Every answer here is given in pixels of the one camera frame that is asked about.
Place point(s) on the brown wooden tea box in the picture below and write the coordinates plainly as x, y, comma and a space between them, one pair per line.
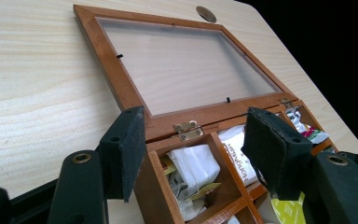
121, 84

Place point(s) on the red green tea packet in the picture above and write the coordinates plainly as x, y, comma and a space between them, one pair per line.
307, 132

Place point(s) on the crumpled white tea bag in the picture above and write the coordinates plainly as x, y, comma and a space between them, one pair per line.
191, 210

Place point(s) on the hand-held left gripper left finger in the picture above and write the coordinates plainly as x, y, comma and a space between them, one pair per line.
122, 149

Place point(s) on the yellow green tea packet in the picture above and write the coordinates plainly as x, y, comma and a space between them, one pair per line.
287, 211

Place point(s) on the white printed tea sachet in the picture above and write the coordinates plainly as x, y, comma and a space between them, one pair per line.
234, 146

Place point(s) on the yellow tea bag tag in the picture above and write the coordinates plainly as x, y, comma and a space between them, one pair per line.
203, 190

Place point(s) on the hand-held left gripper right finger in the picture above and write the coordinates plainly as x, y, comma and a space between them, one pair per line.
276, 155

